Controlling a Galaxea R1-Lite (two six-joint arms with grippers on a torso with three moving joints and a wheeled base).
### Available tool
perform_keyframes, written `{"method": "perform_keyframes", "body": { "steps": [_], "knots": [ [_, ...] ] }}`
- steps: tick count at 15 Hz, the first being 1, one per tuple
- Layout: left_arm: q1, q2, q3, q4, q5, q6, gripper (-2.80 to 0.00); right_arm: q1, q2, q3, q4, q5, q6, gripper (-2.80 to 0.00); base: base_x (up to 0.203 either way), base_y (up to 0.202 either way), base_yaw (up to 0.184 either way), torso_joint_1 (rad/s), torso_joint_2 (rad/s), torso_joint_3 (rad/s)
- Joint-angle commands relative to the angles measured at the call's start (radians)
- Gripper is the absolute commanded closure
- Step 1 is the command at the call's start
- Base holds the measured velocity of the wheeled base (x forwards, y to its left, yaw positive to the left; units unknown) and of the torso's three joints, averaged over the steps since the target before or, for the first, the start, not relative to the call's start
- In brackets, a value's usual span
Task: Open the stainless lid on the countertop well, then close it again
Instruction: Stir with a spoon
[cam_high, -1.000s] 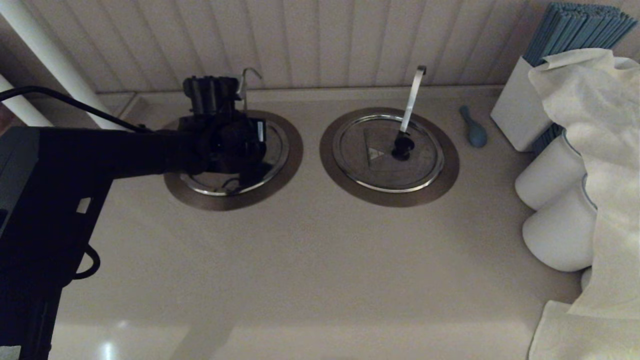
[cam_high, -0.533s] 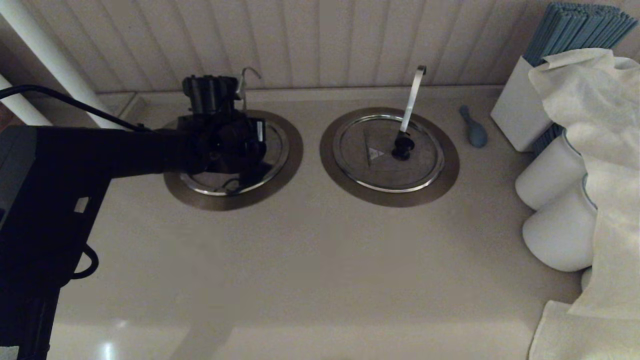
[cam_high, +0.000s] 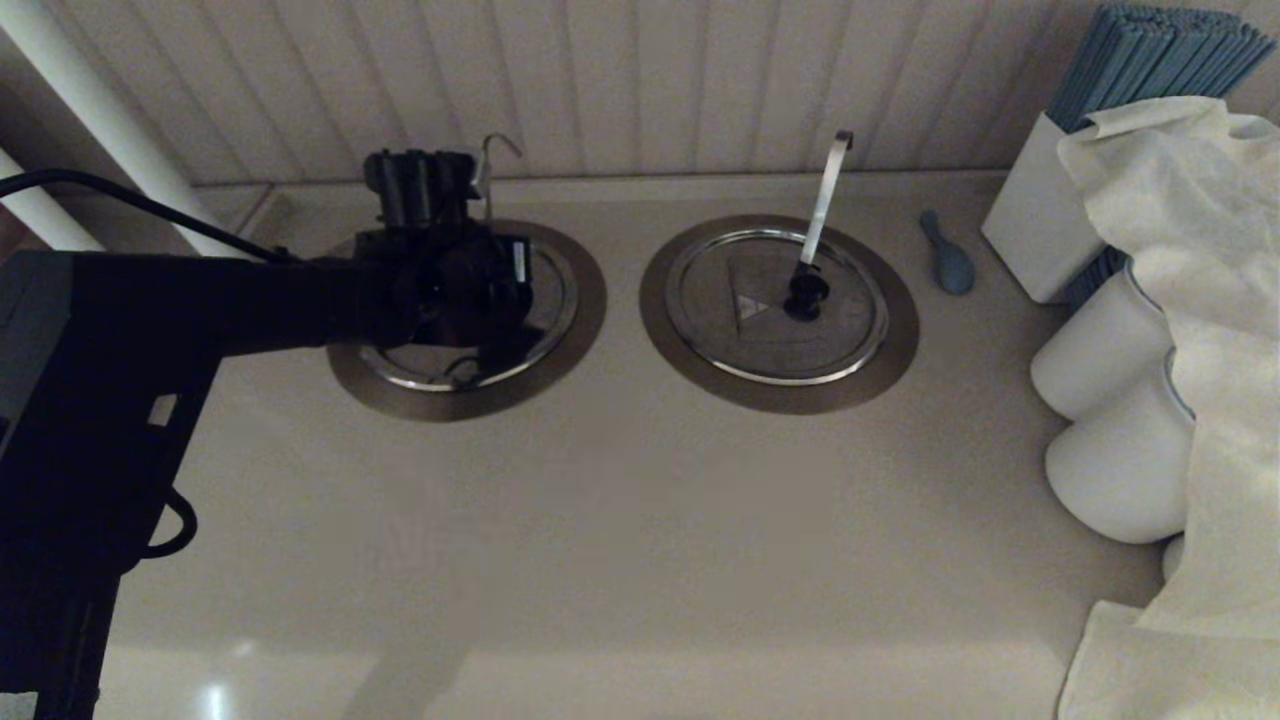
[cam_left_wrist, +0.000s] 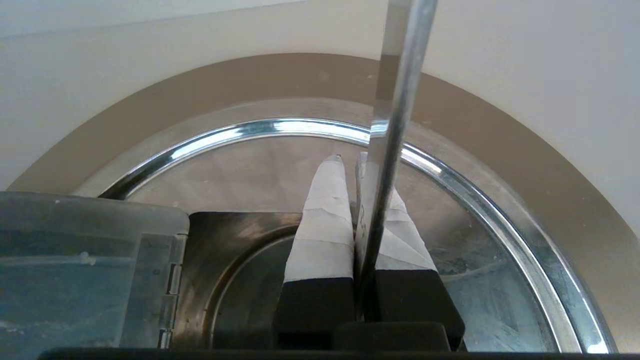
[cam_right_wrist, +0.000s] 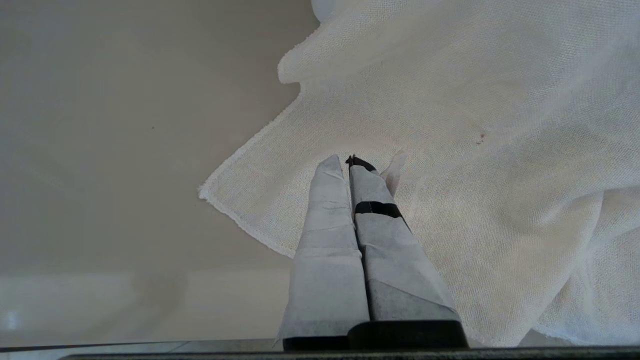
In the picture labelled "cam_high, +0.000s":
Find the thin black cable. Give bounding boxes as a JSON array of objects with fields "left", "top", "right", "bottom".
[{"left": 0, "top": 168, "right": 293, "bottom": 266}]

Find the thin white pole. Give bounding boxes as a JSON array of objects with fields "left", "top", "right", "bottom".
[{"left": 0, "top": 150, "right": 106, "bottom": 253}]

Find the thick white pole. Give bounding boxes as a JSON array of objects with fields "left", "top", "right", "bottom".
[{"left": 0, "top": 0, "right": 251, "bottom": 261}]

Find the black cable loop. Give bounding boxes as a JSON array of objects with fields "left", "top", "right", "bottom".
[{"left": 140, "top": 487, "right": 198, "bottom": 559}]

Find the white woven cloth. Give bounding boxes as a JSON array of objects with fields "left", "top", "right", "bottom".
[{"left": 1055, "top": 95, "right": 1280, "bottom": 720}]

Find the right metal ladle handle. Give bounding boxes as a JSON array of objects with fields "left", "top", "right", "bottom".
[{"left": 795, "top": 130, "right": 856, "bottom": 276}]

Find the blue plastic spoon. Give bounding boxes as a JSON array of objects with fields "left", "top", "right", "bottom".
[{"left": 918, "top": 208, "right": 976, "bottom": 297}]

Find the bundle of blue sticks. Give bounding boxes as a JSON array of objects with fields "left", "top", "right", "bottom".
[{"left": 1045, "top": 3, "right": 1279, "bottom": 313}]

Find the white rectangular holder box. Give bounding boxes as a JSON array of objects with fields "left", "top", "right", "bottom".
[{"left": 980, "top": 110, "right": 1111, "bottom": 306}]

